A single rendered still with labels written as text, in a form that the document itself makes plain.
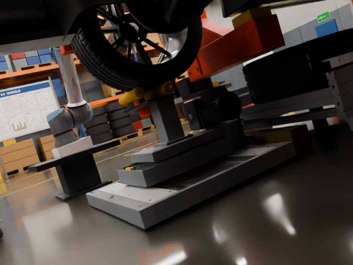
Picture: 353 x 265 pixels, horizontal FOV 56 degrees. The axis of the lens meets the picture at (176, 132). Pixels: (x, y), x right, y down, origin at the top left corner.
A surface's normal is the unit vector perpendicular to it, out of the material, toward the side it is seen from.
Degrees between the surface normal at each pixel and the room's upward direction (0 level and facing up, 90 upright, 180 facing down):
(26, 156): 90
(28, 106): 90
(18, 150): 90
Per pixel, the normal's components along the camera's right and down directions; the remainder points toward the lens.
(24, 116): 0.48, -0.10
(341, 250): -0.30, -0.95
